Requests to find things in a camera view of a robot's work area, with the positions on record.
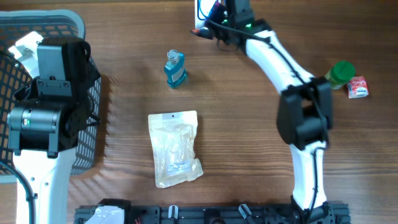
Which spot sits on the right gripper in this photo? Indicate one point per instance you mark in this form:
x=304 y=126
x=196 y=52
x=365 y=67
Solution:
x=214 y=23

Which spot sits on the blue mouthwash bottle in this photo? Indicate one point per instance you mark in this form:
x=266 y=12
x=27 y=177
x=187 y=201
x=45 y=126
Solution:
x=175 y=68

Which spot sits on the beige plastic pouch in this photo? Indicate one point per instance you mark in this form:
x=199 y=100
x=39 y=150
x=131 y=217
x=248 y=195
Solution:
x=172 y=136

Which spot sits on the green lid jar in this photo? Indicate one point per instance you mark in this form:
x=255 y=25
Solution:
x=340 y=74

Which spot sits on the red tissue pack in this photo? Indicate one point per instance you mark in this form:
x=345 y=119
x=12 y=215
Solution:
x=357 y=88

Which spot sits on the black red packaged item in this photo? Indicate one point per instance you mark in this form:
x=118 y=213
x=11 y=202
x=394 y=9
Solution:
x=203 y=32

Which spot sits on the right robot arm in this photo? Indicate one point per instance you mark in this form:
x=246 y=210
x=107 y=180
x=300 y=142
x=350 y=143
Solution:
x=304 y=115

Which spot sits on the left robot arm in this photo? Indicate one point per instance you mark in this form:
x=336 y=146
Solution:
x=45 y=124

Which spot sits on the white barcode scanner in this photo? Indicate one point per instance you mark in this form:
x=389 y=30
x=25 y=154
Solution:
x=202 y=11

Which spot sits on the grey plastic shopping basket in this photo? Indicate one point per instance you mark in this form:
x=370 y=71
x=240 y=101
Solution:
x=52 y=23

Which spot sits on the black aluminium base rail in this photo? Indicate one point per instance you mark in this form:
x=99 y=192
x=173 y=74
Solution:
x=123 y=211

